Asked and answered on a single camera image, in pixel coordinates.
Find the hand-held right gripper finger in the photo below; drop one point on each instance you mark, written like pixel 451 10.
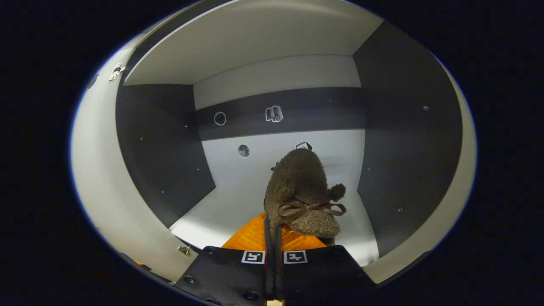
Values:
pixel 268 263
pixel 277 263

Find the brown fuzzy shoe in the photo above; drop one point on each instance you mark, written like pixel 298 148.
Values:
pixel 301 182

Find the white shoe cabinet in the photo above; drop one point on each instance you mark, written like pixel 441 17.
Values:
pixel 161 140

